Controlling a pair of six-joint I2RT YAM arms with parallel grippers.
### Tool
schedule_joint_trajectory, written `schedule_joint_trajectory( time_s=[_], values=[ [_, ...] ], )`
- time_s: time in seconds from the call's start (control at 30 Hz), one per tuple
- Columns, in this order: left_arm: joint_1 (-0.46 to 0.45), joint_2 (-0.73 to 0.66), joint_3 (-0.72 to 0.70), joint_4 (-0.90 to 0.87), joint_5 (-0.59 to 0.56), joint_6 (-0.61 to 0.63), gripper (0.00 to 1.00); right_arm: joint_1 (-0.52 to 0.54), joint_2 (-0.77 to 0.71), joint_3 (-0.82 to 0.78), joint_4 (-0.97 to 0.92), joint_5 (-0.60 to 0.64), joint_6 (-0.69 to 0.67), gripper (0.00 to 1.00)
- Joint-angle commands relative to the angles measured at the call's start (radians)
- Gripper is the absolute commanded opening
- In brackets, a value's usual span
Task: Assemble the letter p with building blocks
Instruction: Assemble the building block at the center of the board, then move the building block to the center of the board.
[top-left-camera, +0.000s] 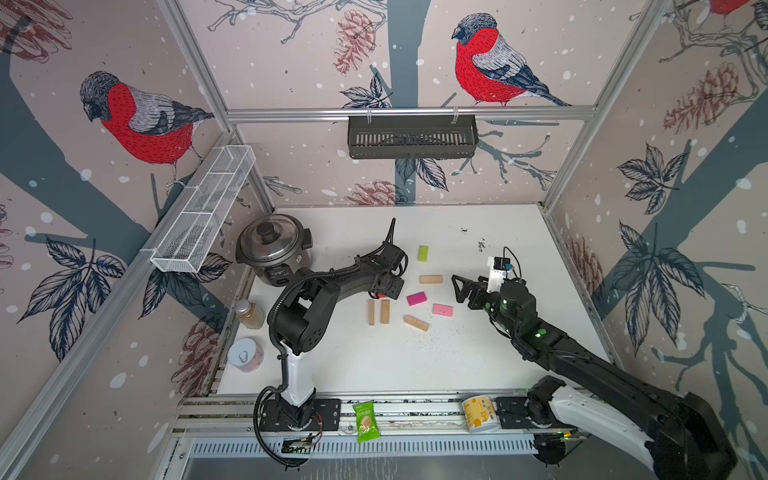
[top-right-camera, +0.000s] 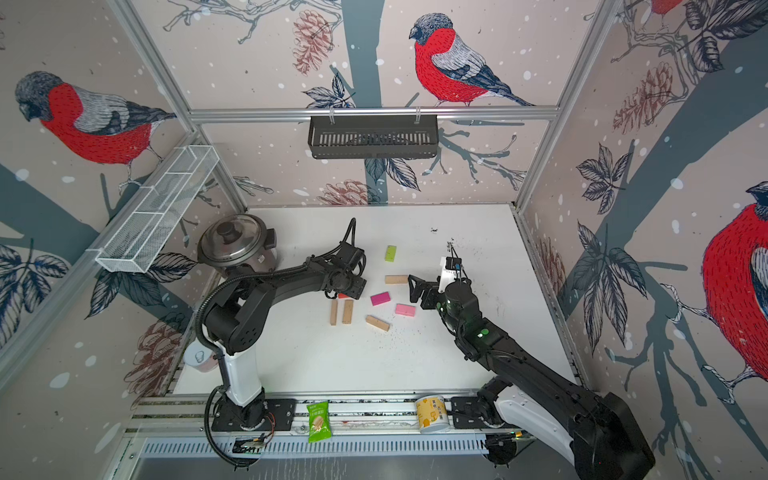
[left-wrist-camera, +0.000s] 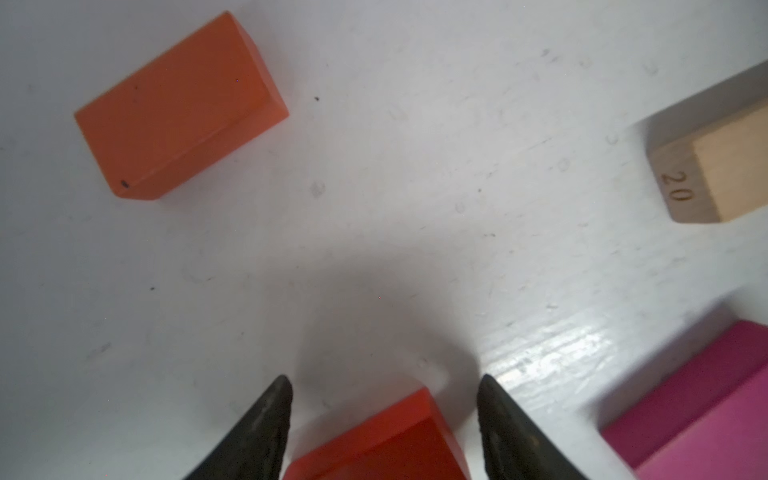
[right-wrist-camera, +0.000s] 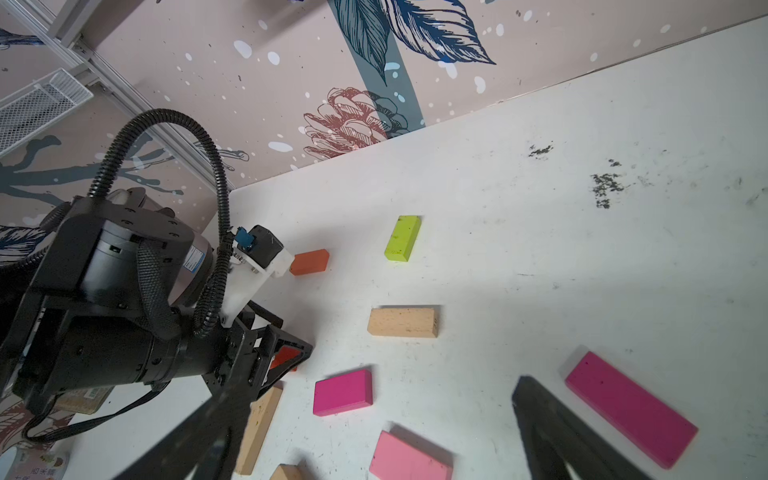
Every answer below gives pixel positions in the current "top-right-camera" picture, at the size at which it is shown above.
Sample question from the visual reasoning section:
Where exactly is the green snack packet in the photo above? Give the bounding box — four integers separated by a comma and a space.
307, 401, 332, 443

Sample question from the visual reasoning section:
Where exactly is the black hanging wall basket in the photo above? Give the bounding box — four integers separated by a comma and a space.
308, 115, 439, 160

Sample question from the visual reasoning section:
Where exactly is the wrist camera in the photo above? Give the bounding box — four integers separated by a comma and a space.
438, 256, 463, 293
337, 241, 365, 269

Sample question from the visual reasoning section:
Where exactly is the pink drink can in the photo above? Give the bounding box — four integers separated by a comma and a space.
183, 340, 218, 373

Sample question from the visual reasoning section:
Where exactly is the natural wood block upper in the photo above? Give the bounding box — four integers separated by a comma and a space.
385, 275, 408, 285

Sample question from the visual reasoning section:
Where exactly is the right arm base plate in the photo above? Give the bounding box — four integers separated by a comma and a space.
450, 395, 511, 430

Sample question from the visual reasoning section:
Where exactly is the magenta block centre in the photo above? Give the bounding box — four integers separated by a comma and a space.
370, 292, 391, 306

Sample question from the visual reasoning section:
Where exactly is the yellow snack can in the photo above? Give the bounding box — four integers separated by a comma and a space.
415, 395, 450, 434

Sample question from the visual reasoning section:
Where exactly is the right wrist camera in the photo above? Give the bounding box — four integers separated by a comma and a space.
438, 256, 463, 293

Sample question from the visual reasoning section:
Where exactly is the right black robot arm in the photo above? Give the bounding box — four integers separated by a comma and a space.
408, 276, 655, 479

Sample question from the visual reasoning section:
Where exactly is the white wire mesh basket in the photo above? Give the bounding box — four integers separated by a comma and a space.
95, 145, 220, 273

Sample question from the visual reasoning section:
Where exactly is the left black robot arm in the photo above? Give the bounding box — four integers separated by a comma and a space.
194, 241, 367, 416

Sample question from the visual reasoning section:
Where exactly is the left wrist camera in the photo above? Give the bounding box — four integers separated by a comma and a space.
337, 241, 365, 269

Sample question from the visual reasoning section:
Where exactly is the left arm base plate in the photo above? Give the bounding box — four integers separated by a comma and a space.
212, 397, 297, 433

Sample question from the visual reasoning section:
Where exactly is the light pink block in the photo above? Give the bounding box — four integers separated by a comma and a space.
395, 304, 417, 318

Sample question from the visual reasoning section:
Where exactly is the green block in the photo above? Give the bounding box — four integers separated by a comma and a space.
385, 245, 397, 262

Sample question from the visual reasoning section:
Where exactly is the slanted wood block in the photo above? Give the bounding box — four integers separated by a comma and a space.
365, 315, 391, 332

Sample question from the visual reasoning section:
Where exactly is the wide upright wood block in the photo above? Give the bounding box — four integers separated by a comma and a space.
342, 299, 354, 325

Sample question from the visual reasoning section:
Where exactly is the thin wood block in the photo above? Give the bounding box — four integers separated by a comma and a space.
329, 299, 339, 326

